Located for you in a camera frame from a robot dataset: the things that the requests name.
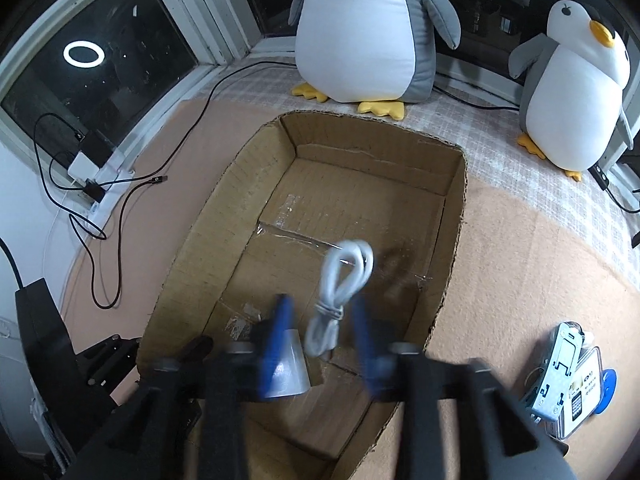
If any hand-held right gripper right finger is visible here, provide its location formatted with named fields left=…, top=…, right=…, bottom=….
left=350, top=294, right=576, bottom=480

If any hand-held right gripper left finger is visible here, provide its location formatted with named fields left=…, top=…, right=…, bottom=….
left=62, top=294, right=301, bottom=480

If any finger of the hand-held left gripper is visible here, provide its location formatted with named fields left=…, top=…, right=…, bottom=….
left=75, top=335, right=143, bottom=396

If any white cable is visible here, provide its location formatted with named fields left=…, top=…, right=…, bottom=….
left=304, top=239, right=375, bottom=361

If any cardboard box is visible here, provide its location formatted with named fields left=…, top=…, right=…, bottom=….
left=137, top=110, right=468, bottom=480

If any blue round disc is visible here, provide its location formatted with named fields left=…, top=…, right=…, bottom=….
left=595, top=369, right=617, bottom=416

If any white charger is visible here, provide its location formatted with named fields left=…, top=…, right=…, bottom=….
left=69, top=156, right=101, bottom=181

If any white power strip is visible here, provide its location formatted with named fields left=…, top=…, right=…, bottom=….
left=70, top=149, right=138, bottom=221

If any black charger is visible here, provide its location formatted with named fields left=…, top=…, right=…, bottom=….
left=80, top=130, right=115, bottom=167

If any large grey penguin plush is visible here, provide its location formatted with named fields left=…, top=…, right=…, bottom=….
left=288, top=0, right=462, bottom=122

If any small grey penguin plush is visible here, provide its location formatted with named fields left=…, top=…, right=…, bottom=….
left=508, top=0, right=635, bottom=182

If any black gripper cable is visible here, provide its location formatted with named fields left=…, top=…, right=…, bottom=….
left=0, top=237, right=24, bottom=291

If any black cable with connector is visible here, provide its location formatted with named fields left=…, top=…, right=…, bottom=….
left=70, top=175, right=168, bottom=311

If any looped black cable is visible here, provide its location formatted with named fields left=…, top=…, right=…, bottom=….
left=34, top=112, right=108, bottom=241

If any long black cable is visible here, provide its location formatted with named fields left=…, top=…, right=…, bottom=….
left=97, top=61, right=297, bottom=191

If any thin black cable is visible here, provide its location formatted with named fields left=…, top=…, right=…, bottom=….
left=434, top=72, right=523, bottom=111

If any black device cable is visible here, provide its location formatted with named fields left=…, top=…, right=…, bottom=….
left=602, top=182, right=640, bottom=215

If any white window frame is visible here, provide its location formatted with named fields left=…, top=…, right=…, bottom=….
left=0, top=0, right=301, bottom=166
left=595, top=105, right=640, bottom=186

